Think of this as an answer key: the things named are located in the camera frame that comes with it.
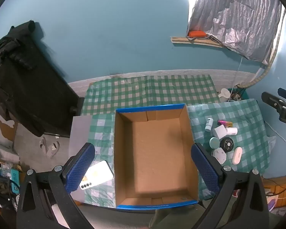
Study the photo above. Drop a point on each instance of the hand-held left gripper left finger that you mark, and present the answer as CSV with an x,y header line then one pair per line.
x,y
81,169

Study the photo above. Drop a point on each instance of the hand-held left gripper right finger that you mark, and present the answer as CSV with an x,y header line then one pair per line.
x,y
205,169

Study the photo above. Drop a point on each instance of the white hexagonal box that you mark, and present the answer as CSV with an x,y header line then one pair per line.
x,y
218,155

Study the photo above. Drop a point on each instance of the teal round tin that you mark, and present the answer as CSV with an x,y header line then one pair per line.
x,y
214,143

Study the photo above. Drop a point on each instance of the black round case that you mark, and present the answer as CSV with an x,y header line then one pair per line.
x,y
226,144

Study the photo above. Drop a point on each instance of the white earbud case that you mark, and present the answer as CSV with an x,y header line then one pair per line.
x,y
237,155

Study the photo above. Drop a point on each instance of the white cube box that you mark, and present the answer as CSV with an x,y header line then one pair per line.
x,y
219,132

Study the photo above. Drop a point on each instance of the white bottle with blue label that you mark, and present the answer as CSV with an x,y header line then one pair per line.
x,y
208,124

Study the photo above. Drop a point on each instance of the white cylinder container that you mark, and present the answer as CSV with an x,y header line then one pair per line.
x,y
231,131

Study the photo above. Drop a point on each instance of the pink and yellow lighter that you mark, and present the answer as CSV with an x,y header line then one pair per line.
x,y
225,123

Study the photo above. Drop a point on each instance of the cardboard box with blue rim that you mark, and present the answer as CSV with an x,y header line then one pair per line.
x,y
157,152

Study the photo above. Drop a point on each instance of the white smartphone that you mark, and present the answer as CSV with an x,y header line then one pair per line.
x,y
99,174

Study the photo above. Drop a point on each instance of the large-check green tablecloth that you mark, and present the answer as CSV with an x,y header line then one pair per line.
x,y
247,124

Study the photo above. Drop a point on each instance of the white jug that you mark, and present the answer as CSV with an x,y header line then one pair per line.
x,y
223,95

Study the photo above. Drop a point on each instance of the teal carton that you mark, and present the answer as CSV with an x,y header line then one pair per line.
x,y
15,180

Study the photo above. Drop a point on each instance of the olive green cloth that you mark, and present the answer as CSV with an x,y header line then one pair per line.
x,y
133,219

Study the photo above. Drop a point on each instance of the silver tarp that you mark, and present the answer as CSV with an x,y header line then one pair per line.
x,y
233,16

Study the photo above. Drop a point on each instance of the small-check green tablecloth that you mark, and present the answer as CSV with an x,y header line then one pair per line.
x,y
145,93

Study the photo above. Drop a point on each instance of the black bag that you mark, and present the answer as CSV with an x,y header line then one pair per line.
x,y
26,88

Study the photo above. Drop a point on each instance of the orange object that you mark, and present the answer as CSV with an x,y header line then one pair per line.
x,y
196,33

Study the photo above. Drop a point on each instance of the wooden batten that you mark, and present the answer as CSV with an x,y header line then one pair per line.
x,y
181,40

